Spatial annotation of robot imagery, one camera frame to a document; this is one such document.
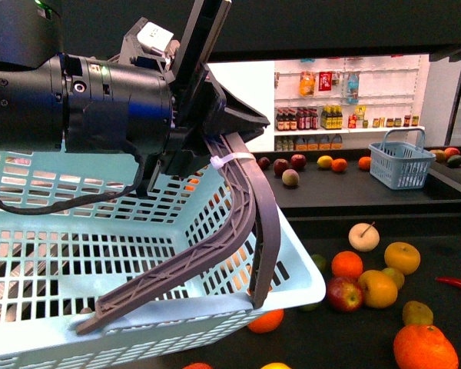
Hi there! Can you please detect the white pear far right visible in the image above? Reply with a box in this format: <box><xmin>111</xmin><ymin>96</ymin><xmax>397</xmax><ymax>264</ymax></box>
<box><xmin>348</xmin><ymin>222</ymin><xmax>380</xmax><ymax>252</ymax></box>

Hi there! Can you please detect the olive yellow fruit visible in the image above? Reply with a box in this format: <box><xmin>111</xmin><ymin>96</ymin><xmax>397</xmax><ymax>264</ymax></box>
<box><xmin>402</xmin><ymin>301</ymin><xmax>434</xmax><ymax>326</ymax></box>

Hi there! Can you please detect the yellow orange fruit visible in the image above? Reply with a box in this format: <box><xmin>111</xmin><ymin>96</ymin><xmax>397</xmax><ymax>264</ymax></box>
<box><xmin>358</xmin><ymin>270</ymin><xmax>398</xmax><ymax>309</ymax></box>

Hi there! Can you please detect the orange persimmon with leaf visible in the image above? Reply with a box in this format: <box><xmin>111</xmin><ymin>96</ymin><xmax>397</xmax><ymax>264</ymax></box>
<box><xmin>182</xmin><ymin>362</ymin><xmax>213</xmax><ymax>369</ymax></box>

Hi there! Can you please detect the dark red apple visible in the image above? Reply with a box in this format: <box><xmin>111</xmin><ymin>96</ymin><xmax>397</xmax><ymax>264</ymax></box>
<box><xmin>274</xmin><ymin>158</ymin><xmax>290</xmax><ymax>177</ymax></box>

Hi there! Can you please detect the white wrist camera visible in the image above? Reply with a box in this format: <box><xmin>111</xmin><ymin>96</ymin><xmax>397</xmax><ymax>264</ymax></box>
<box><xmin>137</xmin><ymin>22</ymin><xmax>174</xmax><ymax>55</ymax></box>

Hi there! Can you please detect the peach fruit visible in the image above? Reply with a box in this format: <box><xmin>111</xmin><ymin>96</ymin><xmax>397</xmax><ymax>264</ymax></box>
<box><xmin>281</xmin><ymin>169</ymin><xmax>300</xmax><ymax>188</ymax></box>

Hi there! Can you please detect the small orange tangerine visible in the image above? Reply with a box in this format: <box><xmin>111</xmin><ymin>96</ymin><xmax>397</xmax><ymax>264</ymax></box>
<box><xmin>247</xmin><ymin>309</ymin><xmax>284</xmax><ymax>334</ymax></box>

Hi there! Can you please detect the small blue shopping basket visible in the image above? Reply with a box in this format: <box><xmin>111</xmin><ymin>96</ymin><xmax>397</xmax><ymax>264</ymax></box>
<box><xmin>369</xmin><ymin>127</ymin><xmax>436</xmax><ymax>190</ymax></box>

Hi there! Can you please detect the red yellow apple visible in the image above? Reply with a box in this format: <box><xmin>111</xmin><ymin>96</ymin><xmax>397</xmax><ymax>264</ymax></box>
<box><xmin>326</xmin><ymin>277</ymin><xmax>364</xmax><ymax>313</ymax></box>

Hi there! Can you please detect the black cable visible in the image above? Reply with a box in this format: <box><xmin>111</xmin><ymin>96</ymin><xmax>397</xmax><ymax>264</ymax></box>
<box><xmin>0</xmin><ymin>140</ymin><xmax>147</xmax><ymax>215</ymax></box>

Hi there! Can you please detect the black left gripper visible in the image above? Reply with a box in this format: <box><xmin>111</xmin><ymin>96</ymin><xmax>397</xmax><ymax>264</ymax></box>
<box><xmin>118</xmin><ymin>1</ymin><xmax>270</xmax><ymax>197</ymax></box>

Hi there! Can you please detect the round orange fruit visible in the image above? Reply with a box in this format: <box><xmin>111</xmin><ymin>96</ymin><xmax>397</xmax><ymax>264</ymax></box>
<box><xmin>331</xmin><ymin>251</ymin><xmax>364</xmax><ymax>279</ymax></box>

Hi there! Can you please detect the green lime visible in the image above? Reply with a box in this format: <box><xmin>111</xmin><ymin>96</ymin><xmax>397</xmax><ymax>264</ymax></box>
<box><xmin>310</xmin><ymin>254</ymin><xmax>328</xmax><ymax>274</ymax></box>

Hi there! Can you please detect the large orange front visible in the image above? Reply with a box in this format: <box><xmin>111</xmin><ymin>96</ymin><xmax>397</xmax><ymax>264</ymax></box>
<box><xmin>393</xmin><ymin>324</ymin><xmax>459</xmax><ymax>369</ymax></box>

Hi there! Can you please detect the yellow lemon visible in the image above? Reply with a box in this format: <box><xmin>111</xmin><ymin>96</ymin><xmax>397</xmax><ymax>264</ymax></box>
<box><xmin>317</xmin><ymin>155</ymin><xmax>333</xmax><ymax>169</ymax></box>
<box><xmin>260</xmin><ymin>362</ymin><xmax>291</xmax><ymax>369</ymax></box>

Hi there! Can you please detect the white background goods shelf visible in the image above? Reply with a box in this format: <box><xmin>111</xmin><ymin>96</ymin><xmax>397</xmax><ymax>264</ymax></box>
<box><xmin>274</xmin><ymin>55</ymin><xmax>429</xmax><ymax>151</ymax></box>

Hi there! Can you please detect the light teal plastic basket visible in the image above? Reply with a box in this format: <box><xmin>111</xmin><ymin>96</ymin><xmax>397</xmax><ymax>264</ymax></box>
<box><xmin>0</xmin><ymin>166</ymin><xmax>325</xmax><ymax>368</ymax></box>

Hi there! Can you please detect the far orange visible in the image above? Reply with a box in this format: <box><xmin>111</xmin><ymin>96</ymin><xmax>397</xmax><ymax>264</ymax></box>
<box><xmin>331</xmin><ymin>158</ymin><xmax>348</xmax><ymax>173</ymax></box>

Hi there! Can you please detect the white zip tie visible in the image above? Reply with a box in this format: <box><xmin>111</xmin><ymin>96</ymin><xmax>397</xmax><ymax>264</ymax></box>
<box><xmin>210</xmin><ymin>152</ymin><xmax>255</xmax><ymax>170</ymax></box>

